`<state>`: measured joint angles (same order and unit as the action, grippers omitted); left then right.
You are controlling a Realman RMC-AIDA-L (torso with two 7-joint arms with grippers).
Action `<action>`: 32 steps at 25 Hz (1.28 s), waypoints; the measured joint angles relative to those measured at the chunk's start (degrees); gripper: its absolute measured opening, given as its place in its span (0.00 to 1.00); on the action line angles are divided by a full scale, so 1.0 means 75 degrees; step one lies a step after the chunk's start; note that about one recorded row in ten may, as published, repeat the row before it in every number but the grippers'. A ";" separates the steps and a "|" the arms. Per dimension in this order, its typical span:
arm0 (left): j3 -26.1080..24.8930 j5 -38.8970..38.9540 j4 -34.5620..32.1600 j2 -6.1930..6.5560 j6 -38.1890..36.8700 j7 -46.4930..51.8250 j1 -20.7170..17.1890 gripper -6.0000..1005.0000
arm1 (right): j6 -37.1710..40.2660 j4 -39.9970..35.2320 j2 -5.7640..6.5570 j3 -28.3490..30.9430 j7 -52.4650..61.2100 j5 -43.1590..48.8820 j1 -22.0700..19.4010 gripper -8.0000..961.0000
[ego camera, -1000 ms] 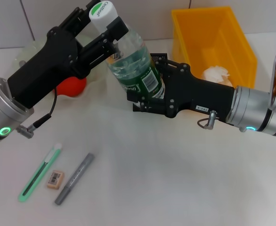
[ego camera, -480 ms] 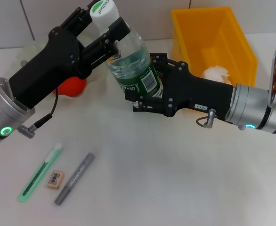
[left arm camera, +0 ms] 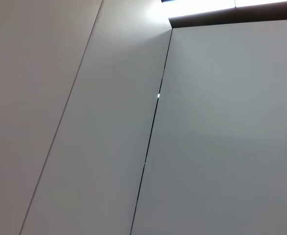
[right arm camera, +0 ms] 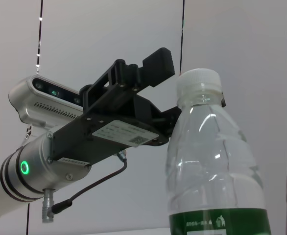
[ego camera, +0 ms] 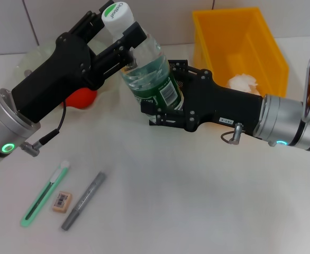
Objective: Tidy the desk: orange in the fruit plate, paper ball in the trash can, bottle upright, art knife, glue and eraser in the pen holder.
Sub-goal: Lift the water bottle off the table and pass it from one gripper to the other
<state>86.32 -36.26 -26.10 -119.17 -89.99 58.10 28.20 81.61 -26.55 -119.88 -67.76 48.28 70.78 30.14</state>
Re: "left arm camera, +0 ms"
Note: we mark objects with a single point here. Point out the bright ceiling light panel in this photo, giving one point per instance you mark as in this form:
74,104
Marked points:
207,6

